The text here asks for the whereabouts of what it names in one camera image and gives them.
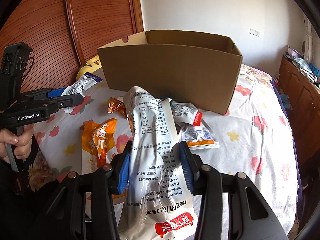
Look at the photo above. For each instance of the white snack pack orange stripe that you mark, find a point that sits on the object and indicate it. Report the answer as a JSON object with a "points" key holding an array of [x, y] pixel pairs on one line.
{"points": [[198, 137]]}

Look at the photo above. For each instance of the wooden side cabinet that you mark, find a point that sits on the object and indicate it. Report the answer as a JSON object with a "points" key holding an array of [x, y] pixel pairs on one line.
{"points": [[303, 97]]}

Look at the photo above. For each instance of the white wall socket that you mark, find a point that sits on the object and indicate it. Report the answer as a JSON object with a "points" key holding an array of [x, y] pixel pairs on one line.
{"points": [[254, 32]]}

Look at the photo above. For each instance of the white blue snack pack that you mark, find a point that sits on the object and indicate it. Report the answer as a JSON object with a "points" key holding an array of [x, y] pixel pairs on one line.
{"points": [[84, 83]]}

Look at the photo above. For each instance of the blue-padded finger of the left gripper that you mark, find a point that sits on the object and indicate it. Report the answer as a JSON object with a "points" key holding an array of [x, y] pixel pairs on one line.
{"points": [[55, 93]]}

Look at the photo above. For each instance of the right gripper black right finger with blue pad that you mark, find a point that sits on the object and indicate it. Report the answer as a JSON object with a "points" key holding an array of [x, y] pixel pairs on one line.
{"points": [[250, 216]]}

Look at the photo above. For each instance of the brown cardboard box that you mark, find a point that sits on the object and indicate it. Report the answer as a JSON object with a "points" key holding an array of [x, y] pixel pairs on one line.
{"points": [[187, 66]]}

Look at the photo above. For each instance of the orange chicken feet snack bag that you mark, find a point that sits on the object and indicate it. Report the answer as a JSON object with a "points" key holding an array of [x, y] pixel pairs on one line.
{"points": [[99, 144]]}

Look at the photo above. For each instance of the blue cloth beside bed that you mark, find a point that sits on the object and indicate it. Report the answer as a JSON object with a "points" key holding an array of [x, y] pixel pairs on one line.
{"points": [[285, 101]]}

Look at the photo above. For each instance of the floral white bed sheet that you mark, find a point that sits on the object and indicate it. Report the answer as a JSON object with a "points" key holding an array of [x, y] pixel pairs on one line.
{"points": [[255, 137]]}

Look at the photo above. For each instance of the white snack pack red stripe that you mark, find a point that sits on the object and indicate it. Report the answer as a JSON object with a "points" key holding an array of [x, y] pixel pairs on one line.
{"points": [[186, 113]]}

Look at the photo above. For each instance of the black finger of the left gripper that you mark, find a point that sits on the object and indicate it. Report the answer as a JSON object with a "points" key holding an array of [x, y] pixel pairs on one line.
{"points": [[71, 100]]}

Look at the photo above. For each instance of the yellow plush toy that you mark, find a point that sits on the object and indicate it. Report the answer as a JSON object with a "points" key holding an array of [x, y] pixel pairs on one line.
{"points": [[91, 66]]}

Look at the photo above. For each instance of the person's left hand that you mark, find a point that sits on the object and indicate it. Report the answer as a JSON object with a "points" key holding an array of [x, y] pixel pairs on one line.
{"points": [[22, 142]]}

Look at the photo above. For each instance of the patterned white curtain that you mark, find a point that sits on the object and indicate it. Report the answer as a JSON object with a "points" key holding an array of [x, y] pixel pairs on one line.
{"points": [[308, 42]]}

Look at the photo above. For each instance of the large white snack bag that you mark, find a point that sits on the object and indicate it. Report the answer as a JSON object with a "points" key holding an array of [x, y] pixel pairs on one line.
{"points": [[158, 204]]}

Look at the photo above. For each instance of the copper foil candy wrapper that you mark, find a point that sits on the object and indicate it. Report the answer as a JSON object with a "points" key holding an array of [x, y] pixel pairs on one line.
{"points": [[116, 105]]}

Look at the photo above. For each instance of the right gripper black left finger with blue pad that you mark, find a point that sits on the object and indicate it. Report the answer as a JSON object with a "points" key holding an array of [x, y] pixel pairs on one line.
{"points": [[83, 209]]}

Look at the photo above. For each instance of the wooden slatted wardrobe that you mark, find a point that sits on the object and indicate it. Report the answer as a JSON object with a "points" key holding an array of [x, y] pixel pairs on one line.
{"points": [[65, 34]]}

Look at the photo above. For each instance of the clutter pile on cabinet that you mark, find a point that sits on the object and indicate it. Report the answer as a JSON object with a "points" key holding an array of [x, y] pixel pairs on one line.
{"points": [[304, 68]]}

